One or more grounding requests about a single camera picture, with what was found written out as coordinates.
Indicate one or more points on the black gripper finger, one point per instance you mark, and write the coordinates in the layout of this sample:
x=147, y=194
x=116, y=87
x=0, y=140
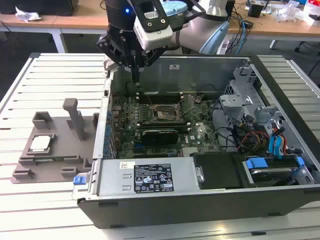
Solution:
x=153, y=57
x=112, y=48

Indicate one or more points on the silver CPU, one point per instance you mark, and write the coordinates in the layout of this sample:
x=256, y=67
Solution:
x=41, y=143

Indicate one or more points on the CPU socket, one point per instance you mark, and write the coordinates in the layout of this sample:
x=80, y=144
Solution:
x=163, y=113

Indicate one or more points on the RAM slot white clips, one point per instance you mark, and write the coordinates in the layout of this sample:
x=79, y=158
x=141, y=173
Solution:
x=165, y=94
x=183, y=129
x=162, y=124
x=165, y=99

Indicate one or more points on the black round speaker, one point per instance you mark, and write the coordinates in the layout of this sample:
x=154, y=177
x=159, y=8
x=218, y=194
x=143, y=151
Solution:
x=130, y=88

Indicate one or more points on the thin metal locking lever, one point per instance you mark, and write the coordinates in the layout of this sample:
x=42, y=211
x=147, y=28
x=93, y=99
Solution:
x=150, y=99

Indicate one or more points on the long wooden desk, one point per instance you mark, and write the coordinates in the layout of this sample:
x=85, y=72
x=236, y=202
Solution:
x=75, y=21

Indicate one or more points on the white power strip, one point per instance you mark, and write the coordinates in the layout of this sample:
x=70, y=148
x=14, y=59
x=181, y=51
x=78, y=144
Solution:
x=223, y=47

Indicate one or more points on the black graphics card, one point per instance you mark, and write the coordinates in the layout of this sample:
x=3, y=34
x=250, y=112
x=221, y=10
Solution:
x=160, y=137

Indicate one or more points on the large black box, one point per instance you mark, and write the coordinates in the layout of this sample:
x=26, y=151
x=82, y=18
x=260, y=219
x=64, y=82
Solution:
x=37, y=6

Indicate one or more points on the green motherboard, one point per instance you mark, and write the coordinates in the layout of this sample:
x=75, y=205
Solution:
x=200, y=135

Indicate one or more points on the black desktop tower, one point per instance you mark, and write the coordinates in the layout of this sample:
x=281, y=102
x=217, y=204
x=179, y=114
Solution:
x=230, y=7

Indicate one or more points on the metal drive cage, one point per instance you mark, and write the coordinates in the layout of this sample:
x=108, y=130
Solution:
x=235, y=101

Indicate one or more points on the crumpled white paper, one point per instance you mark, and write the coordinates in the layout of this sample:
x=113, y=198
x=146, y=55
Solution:
x=25, y=15

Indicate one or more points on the black power adapter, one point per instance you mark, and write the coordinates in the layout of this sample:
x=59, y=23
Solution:
x=248, y=23

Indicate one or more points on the silver chipset heatsink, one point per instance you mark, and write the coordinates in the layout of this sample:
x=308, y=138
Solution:
x=190, y=151

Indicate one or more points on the grey parts rack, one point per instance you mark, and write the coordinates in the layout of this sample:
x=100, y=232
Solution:
x=67, y=150

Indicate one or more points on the silver power supply unit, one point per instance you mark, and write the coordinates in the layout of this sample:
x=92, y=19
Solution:
x=110, y=175

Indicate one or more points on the green RAM stick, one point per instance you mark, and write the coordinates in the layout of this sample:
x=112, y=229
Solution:
x=45, y=159

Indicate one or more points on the black plastic shroud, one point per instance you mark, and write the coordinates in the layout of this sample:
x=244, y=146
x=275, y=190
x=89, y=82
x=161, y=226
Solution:
x=220, y=170

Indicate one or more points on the blue case latch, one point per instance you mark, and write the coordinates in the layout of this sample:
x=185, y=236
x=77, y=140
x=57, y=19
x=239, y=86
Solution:
x=78, y=180

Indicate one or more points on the clear plastic bags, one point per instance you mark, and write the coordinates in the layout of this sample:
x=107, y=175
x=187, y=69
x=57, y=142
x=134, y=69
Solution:
x=287, y=11

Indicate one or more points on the hard disk in blue carrier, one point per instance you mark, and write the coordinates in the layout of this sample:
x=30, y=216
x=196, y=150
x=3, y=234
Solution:
x=257, y=163

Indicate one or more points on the black PC case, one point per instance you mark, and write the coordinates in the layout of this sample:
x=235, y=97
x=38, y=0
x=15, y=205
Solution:
x=175, y=210

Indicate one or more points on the red white carton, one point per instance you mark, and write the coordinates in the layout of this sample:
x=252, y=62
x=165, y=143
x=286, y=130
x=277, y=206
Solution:
x=313, y=5

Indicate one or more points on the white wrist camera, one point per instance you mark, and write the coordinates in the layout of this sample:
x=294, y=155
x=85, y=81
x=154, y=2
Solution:
x=160, y=40

